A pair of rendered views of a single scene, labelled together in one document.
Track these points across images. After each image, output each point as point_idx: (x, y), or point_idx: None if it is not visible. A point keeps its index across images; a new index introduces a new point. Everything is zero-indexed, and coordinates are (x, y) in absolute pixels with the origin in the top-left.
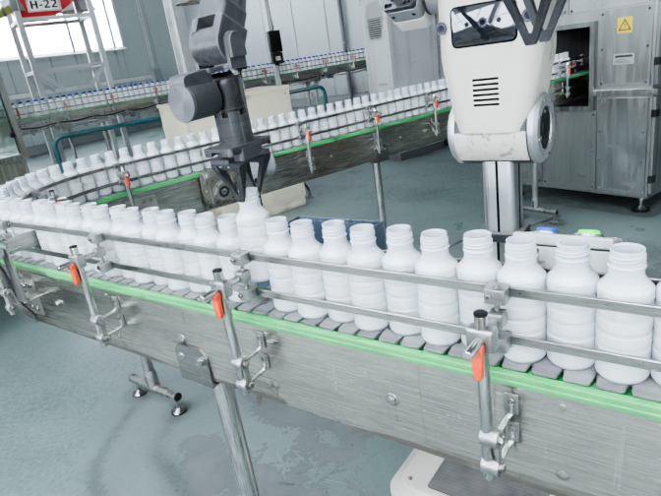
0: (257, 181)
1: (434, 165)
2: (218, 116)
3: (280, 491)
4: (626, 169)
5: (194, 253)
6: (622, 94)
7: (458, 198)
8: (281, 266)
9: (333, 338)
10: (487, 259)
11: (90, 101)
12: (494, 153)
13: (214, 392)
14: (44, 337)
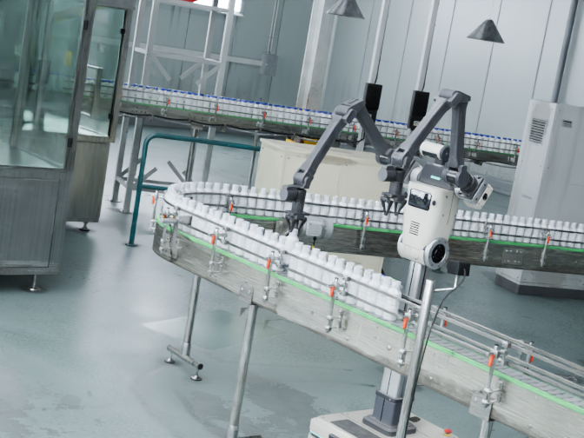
0: (298, 228)
1: (548, 312)
2: (294, 201)
3: (248, 428)
4: None
5: (265, 247)
6: None
7: (535, 347)
8: (295, 259)
9: (301, 287)
10: (350, 270)
11: (193, 104)
12: (412, 256)
13: (248, 311)
14: (96, 306)
